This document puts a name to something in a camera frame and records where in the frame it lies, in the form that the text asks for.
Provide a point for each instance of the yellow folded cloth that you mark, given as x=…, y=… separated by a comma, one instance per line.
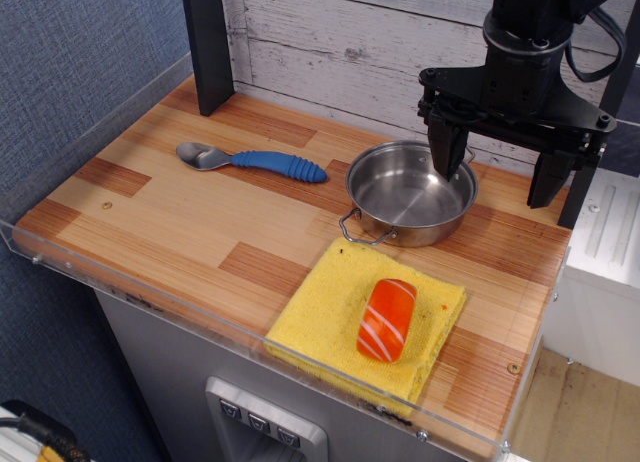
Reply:
x=317, y=330

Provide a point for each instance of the black frame post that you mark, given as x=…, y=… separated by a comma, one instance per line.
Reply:
x=618, y=74
x=207, y=34

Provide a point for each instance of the clear acrylic table guard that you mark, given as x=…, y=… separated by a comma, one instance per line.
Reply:
x=193, y=267

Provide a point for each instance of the grey control panel with buttons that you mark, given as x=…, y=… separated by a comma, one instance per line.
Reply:
x=250, y=428

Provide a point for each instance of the black left frame post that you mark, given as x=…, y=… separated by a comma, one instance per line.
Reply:
x=207, y=34

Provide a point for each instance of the white grooved side block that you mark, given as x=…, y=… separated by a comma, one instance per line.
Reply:
x=605, y=238

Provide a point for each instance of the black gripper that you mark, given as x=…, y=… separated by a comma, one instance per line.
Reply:
x=517, y=96

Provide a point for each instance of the yellow black object at corner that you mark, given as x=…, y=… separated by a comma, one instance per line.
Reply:
x=28, y=434

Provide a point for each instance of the stainless steel pot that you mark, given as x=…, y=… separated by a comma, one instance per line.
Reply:
x=399, y=198

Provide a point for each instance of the orange salmon sushi toy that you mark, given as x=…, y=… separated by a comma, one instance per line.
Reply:
x=386, y=320

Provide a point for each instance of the black right frame post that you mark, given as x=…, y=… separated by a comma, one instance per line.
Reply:
x=618, y=74

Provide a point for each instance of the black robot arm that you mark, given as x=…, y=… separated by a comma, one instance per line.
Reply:
x=535, y=18

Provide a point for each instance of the blue handled metal spoon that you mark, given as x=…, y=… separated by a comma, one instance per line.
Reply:
x=203, y=157

